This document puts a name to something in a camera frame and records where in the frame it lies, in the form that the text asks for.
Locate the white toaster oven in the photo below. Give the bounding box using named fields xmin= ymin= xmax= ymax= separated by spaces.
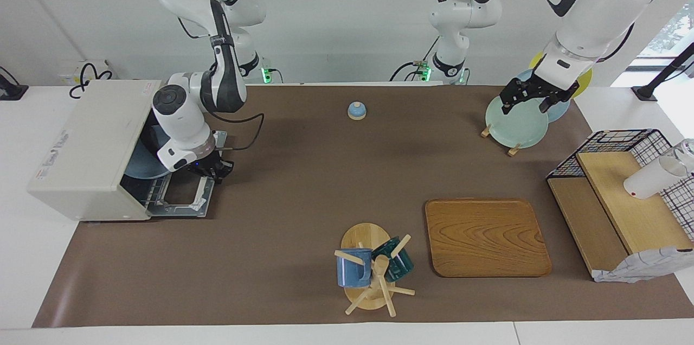
xmin=27 ymin=79 xmax=164 ymax=222

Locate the wooden plate rack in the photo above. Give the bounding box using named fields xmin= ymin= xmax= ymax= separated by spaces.
xmin=480 ymin=124 xmax=522 ymax=157

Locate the yellow plate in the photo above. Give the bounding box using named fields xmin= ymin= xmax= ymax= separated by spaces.
xmin=529 ymin=51 xmax=593 ymax=99

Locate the pale blue racked plate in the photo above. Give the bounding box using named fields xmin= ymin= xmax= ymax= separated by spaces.
xmin=515 ymin=69 xmax=571 ymax=123

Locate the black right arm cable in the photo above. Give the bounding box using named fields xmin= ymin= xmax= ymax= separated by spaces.
xmin=178 ymin=17 xmax=265 ymax=151

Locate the black slanted stand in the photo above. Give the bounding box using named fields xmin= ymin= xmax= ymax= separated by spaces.
xmin=632 ymin=41 xmax=694 ymax=101

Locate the black wire basket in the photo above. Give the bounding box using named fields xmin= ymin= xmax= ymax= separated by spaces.
xmin=546 ymin=129 xmax=694 ymax=242

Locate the wooden mug tree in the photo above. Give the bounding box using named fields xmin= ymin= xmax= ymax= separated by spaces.
xmin=334 ymin=223 xmax=416 ymax=317

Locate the oven door with glass window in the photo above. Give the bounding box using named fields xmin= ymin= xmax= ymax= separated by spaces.
xmin=145 ymin=129 xmax=228 ymax=219

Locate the black left base cable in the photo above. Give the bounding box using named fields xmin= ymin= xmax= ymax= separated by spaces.
xmin=390 ymin=36 xmax=441 ymax=82

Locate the wooden serving tray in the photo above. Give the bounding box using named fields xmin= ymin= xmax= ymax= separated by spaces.
xmin=425 ymin=198 xmax=552 ymax=278

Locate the brown table mat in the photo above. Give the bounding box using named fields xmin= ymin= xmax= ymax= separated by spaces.
xmin=33 ymin=85 xmax=694 ymax=328

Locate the clear glass cup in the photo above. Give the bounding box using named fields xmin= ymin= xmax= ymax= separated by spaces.
xmin=672 ymin=139 xmax=694 ymax=173

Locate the dark green mug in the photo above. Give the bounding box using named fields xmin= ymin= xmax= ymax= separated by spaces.
xmin=371 ymin=237 xmax=414 ymax=282

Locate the mint green plate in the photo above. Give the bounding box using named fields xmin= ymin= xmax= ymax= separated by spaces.
xmin=485 ymin=94 xmax=549 ymax=149

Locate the coiled black cable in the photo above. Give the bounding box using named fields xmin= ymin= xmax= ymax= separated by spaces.
xmin=69 ymin=63 xmax=113 ymax=99

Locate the light blue plate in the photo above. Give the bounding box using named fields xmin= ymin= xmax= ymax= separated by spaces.
xmin=124 ymin=125 xmax=174 ymax=178

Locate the blue mug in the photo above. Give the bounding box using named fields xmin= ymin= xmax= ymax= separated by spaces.
xmin=336 ymin=248 xmax=374 ymax=288

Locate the white wall socket box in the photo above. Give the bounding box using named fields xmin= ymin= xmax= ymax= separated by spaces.
xmin=59 ymin=59 xmax=112 ymax=86

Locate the white cup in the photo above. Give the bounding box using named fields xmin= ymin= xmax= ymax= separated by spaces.
xmin=624 ymin=156 xmax=689 ymax=200

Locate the wooden stepped shelf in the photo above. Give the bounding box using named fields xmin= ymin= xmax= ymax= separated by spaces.
xmin=547 ymin=151 xmax=694 ymax=280

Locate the grey patterned cloth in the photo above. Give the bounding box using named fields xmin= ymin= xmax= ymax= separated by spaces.
xmin=592 ymin=246 xmax=694 ymax=283

